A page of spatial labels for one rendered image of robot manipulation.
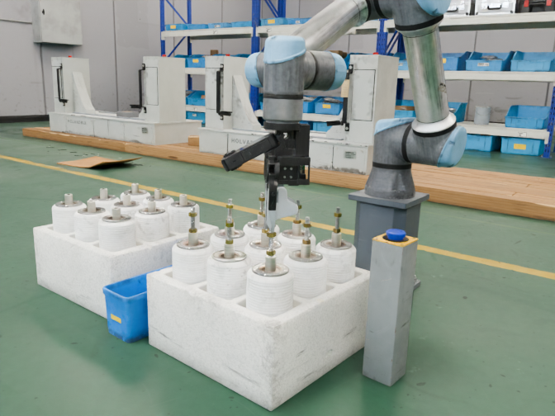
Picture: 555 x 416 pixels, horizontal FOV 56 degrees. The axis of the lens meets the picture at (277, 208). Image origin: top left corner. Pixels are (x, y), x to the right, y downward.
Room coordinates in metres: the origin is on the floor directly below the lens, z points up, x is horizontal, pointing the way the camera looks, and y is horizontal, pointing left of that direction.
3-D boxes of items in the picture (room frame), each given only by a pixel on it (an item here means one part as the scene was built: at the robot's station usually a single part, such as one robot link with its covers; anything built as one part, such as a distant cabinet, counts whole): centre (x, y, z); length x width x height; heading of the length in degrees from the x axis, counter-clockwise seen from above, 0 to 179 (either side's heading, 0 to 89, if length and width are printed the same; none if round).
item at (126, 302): (1.26, 0.29, 0.06); 0.30 x 0.11 x 0.12; 141
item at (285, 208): (0.97, -0.01, 0.38); 0.06 x 0.03 x 0.09; 97
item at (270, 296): (0.98, 0.01, 0.16); 0.10 x 0.10 x 0.18
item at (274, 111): (0.99, 0.00, 0.57); 0.08 x 0.08 x 0.05
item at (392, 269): (1.02, -0.25, 0.16); 0.07 x 0.07 x 0.31; 50
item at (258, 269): (0.98, 0.01, 0.25); 0.08 x 0.08 x 0.01
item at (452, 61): (5.80, -1.80, 0.90); 0.50 x 0.38 x 0.21; 144
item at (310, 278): (1.08, -0.07, 0.16); 0.10 x 0.10 x 0.18
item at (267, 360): (1.15, 0.03, 0.09); 0.39 x 0.39 x 0.18; 50
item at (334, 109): (6.61, -0.70, 0.36); 0.50 x 0.38 x 0.21; 144
